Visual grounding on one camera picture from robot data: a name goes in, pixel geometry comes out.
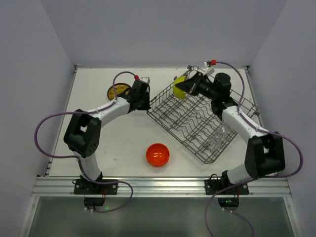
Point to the controller box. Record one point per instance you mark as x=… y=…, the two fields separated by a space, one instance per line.
x=93 y=202
x=228 y=202

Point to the grey wire dish rack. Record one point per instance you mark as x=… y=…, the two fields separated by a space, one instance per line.
x=190 y=121

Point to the lime green bowl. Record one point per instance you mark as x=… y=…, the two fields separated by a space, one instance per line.
x=178 y=93

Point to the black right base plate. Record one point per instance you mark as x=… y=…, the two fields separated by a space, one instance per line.
x=216 y=186

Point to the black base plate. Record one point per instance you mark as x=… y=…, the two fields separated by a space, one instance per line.
x=216 y=186
x=85 y=187

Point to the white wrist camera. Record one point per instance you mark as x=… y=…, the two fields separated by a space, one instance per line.
x=145 y=80
x=209 y=69

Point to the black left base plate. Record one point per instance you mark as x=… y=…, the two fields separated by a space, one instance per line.
x=85 y=187

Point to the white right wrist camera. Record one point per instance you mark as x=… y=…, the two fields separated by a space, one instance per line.
x=209 y=69

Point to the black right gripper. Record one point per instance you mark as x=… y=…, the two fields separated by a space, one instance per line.
x=193 y=83

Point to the orange bowl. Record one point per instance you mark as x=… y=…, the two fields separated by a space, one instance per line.
x=157 y=154

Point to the yellow patterned plate dark rim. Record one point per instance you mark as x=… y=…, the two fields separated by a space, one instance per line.
x=120 y=88

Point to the right controller box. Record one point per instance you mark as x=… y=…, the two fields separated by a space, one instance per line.
x=228 y=202

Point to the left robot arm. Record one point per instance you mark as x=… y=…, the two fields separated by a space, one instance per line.
x=83 y=132

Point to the aluminium mounting rail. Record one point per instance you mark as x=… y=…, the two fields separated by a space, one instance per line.
x=165 y=187

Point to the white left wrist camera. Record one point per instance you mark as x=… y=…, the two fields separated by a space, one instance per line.
x=145 y=80

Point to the left controller box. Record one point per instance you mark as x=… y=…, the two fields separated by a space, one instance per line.
x=93 y=202

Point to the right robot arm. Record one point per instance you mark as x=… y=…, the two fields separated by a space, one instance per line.
x=264 y=152

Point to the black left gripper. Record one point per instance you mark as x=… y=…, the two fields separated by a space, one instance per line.
x=143 y=100

